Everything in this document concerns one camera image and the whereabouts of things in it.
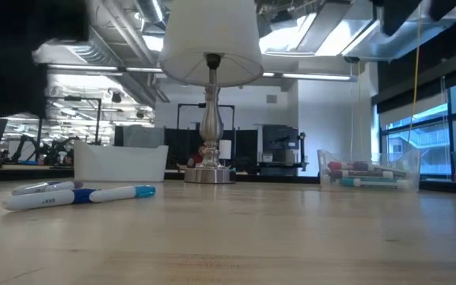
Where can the thin navy cap marker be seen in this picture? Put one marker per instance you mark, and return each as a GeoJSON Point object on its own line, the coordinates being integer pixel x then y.
{"type": "Point", "coordinates": [34, 187]}
{"type": "Point", "coordinates": [38, 200]}

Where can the white plastic bin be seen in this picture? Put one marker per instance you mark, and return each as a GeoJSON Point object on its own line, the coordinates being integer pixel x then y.
{"type": "Point", "coordinates": [121, 164]}

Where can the thin blue cap marker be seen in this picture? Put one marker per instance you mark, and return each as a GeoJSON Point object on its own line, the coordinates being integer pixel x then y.
{"type": "Point", "coordinates": [121, 194]}

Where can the white shade table lamp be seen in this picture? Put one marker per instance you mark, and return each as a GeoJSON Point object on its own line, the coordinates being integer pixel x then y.
{"type": "Point", "coordinates": [212, 39]}

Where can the clear plastic bin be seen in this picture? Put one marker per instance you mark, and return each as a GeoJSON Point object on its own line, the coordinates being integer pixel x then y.
{"type": "Point", "coordinates": [323, 158]}

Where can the red cap Expo marker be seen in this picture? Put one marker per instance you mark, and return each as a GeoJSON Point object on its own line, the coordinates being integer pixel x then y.
{"type": "Point", "coordinates": [337, 165]}

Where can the maroon cap Expo marker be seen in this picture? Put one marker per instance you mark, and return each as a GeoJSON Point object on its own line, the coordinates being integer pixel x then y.
{"type": "Point", "coordinates": [354, 174]}

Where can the black background robot arm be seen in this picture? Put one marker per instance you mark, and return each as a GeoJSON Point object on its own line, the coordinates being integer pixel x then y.
{"type": "Point", "coordinates": [22, 146]}

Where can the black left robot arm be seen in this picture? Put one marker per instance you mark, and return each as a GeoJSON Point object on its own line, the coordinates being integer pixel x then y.
{"type": "Point", "coordinates": [22, 20]}

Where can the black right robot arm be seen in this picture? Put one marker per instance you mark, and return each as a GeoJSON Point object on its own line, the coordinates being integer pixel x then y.
{"type": "Point", "coordinates": [400, 14]}

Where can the dark background workbench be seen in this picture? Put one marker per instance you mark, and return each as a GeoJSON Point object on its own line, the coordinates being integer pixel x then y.
{"type": "Point", "coordinates": [22, 172]}

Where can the grey partition panel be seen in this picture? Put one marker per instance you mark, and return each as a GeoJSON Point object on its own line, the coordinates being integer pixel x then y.
{"type": "Point", "coordinates": [141, 136]}

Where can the person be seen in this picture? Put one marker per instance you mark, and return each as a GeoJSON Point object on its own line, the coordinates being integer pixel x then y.
{"type": "Point", "coordinates": [195, 158]}

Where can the small white cylinder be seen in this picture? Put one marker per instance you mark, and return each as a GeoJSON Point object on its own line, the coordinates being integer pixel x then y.
{"type": "Point", "coordinates": [225, 149]}

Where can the dark equipment rack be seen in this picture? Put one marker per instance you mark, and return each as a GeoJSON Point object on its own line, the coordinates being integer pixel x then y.
{"type": "Point", "coordinates": [279, 136]}

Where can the black rack frame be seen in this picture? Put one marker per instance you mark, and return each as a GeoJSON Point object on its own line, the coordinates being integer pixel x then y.
{"type": "Point", "coordinates": [98, 118]}

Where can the black gantry frame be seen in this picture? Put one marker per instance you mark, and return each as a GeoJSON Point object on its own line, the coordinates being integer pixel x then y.
{"type": "Point", "coordinates": [202, 105]}

